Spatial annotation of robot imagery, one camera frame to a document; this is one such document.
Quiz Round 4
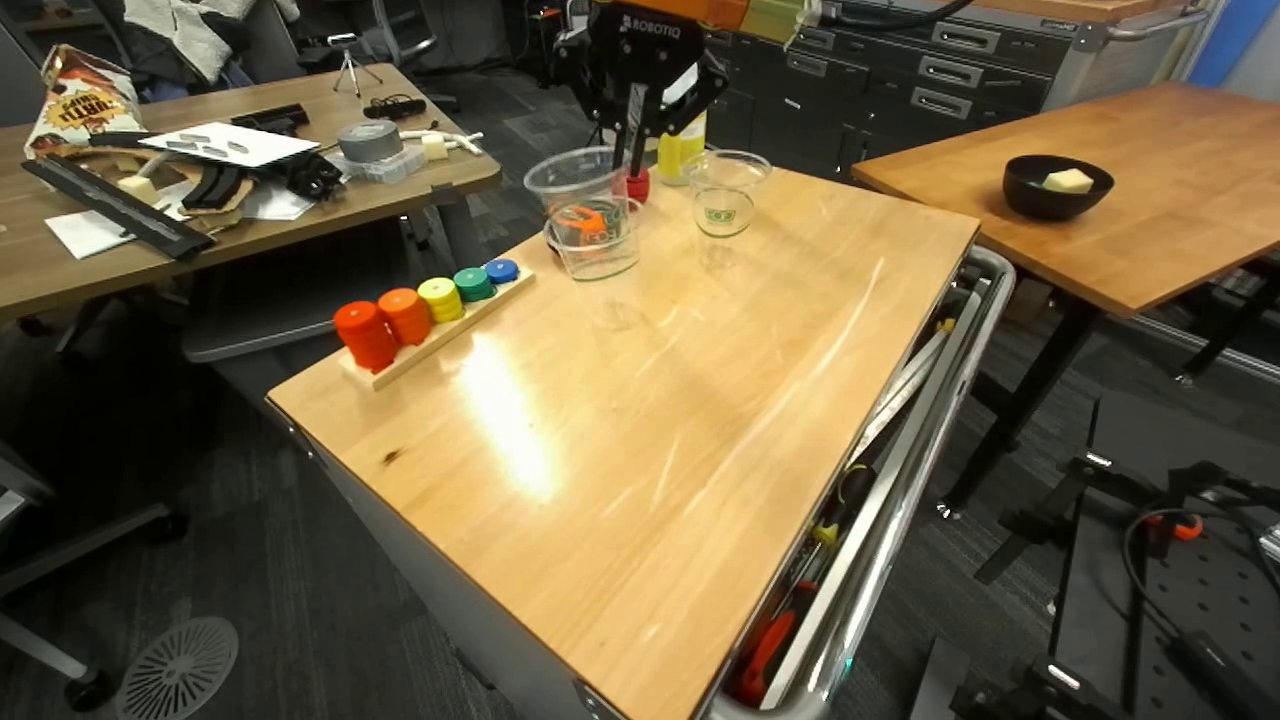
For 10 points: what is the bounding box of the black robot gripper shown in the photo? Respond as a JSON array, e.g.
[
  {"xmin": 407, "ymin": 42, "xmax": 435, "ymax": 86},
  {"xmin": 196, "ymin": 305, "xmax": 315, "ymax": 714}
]
[{"xmin": 570, "ymin": 4, "xmax": 727, "ymax": 175}]

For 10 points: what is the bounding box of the clear plastic cup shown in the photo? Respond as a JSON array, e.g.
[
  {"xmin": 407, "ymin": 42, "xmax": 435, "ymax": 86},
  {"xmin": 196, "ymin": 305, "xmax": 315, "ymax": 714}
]
[
  {"xmin": 691, "ymin": 148, "xmax": 772, "ymax": 241},
  {"xmin": 545, "ymin": 197, "xmax": 639, "ymax": 286},
  {"xmin": 526, "ymin": 143, "xmax": 623, "ymax": 211}
]

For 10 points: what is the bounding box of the yellow spray bottle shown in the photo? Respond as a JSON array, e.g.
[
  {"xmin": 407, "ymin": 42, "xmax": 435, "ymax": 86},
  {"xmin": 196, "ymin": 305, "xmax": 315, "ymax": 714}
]
[{"xmin": 656, "ymin": 120, "xmax": 706, "ymax": 185}]

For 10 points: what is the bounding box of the red toy pepper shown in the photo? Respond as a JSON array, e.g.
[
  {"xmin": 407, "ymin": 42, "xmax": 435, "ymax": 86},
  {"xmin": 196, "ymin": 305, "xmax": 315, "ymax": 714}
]
[{"xmin": 623, "ymin": 168, "xmax": 651, "ymax": 203}]

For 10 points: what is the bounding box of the orange black tape measure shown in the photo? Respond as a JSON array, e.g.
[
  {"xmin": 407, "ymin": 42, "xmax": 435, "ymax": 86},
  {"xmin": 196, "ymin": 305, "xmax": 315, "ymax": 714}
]
[{"xmin": 554, "ymin": 201, "xmax": 623, "ymax": 244}]

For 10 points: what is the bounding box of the blue toy cylinder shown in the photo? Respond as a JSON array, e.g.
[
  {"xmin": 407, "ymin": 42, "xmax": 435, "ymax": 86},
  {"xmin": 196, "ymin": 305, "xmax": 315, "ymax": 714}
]
[{"xmin": 486, "ymin": 258, "xmax": 520, "ymax": 286}]

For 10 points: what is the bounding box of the black drawer cabinet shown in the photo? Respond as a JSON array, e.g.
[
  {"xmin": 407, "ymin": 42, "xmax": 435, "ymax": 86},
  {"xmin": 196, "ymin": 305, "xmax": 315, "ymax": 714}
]
[{"xmin": 707, "ymin": 0, "xmax": 1214, "ymax": 182}]

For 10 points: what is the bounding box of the green toy cylinder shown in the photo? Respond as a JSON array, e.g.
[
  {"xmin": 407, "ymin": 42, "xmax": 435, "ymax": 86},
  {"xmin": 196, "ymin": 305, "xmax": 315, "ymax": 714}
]
[{"xmin": 453, "ymin": 268, "xmax": 495, "ymax": 305}]

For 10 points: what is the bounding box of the yellow toy cylinder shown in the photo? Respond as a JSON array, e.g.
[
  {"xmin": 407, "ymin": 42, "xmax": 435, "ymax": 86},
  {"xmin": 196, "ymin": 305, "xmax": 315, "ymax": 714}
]
[{"xmin": 419, "ymin": 276, "xmax": 465, "ymax": 326}]

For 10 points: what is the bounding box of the orange toy cylinder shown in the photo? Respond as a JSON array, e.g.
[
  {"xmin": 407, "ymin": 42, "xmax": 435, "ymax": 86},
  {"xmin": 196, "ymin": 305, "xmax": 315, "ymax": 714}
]
[{"xmin": 376, "ymin": 287, "xmax": 434, "ymax": 343}]

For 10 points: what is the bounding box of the red toy cylinder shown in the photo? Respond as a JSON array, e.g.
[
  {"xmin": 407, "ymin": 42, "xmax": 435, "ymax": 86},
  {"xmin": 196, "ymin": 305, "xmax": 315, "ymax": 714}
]
[{"xmin": 334, "ymin": 301, "xmax": 401, "ymax": 372}]

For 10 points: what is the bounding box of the metal tool cart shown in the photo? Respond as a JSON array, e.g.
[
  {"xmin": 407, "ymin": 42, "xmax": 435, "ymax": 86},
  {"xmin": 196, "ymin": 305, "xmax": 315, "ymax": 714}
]
[{"xmin": 263, "ymin": 241, "xmax": 1020, "ymax": 720}]

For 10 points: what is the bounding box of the wooden toy base board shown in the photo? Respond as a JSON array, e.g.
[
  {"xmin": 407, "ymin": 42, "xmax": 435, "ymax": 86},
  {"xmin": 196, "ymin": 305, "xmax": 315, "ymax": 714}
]
[{"xmin": 336, "ymin": 266, "xmax": 537, "ymax": 389}]

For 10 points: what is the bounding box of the white paper sheet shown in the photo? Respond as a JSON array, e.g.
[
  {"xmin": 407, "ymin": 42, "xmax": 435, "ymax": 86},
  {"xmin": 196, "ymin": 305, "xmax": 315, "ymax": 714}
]
[{"xmin": 146, "ymin": 120, "xmax": 312, "ymax": 168}]

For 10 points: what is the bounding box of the black bowl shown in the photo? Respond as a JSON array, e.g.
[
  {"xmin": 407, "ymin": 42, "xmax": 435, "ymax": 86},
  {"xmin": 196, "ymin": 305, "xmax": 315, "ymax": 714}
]
[{"xmin": 1003, "ymin": 156, "xmax": 1115, "ymax": 219}]

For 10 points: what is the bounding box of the yellow sponge piece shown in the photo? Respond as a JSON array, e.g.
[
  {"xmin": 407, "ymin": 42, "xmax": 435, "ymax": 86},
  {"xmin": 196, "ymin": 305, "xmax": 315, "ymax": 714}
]
[{"xmin": 1040, "ymin": 168, "xmax": 1091, "ymax": 197}]

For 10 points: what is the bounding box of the wooden office desk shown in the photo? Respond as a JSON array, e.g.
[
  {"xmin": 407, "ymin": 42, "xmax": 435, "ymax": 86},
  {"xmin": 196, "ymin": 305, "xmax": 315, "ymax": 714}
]
[{"xmin": 0, "ymin": 61, "xmax": 506, "ymax": 326}]

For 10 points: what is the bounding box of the black long bar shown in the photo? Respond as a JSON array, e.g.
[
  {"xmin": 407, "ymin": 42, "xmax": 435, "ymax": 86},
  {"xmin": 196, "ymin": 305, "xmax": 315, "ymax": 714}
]
[{"xmin": 24, "ymin": 156, "xmax": 208, "ymax": 260}]

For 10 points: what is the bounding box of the wooden side table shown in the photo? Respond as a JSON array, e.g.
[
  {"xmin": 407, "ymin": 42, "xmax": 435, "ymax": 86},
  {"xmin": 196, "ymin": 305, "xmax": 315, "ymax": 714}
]
[{"xmin": 851, "ymin": 86, "xmax": 1280, "ymax": 522}]

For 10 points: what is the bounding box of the snack bag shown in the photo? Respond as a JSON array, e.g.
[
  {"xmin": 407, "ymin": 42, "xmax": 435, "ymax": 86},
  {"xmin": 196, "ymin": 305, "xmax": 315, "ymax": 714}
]
[{"xmin": 24, "ymin": 45, "xmax": 142, "ymax": 156}]

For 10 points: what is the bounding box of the grey duct tape roll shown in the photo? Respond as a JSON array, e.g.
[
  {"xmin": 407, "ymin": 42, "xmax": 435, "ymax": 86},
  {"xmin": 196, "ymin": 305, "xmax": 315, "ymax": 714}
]
[{"xmin": 336, "ymin": 120, "xmax": 405, "ymax": 165}]

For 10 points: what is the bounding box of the orange handled clamp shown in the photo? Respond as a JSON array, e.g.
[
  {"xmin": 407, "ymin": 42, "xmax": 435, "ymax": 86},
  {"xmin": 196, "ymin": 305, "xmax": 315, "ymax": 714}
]
[{"xmin": 1145, "ymin": 511, "xmax": 1207, "ymax": 543}]

